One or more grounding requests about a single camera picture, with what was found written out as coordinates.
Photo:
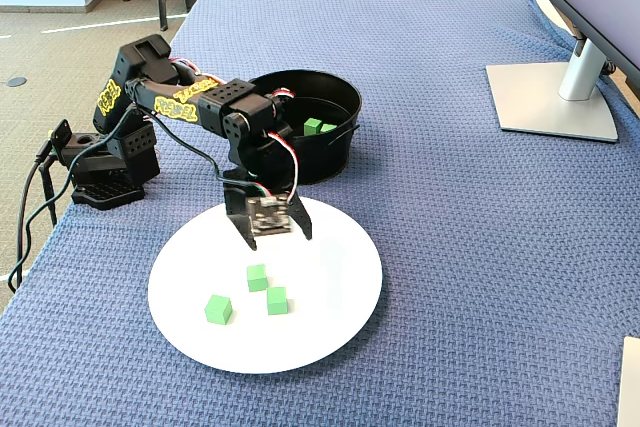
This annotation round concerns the silver computer monitor with stand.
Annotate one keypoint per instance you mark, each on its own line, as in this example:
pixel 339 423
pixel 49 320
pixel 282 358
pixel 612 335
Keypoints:
pixel 550 107

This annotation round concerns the blue woven table cloth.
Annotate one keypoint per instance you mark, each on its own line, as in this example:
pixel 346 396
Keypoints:
pixel 450 247

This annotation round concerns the white round plate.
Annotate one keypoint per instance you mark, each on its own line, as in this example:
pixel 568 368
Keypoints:
pixel 325 297

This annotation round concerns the round floor outlet cover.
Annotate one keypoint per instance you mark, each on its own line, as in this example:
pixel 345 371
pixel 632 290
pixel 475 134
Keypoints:
pixel 16 81

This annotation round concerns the black round metal pot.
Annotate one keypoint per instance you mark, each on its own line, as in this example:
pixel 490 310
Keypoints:
pixel 325 162

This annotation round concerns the small wrist camera board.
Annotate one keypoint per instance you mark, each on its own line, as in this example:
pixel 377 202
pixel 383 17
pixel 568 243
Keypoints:
pixel 270 217

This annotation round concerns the green cube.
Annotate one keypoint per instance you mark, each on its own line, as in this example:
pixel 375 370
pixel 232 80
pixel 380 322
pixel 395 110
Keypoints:
pixel 276 300
pixel 257 277
pixel 313 126
pixel 218 308
pixel 328 128

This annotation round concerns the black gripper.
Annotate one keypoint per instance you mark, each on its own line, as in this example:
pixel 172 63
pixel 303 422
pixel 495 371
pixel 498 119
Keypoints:
pixel 237 208

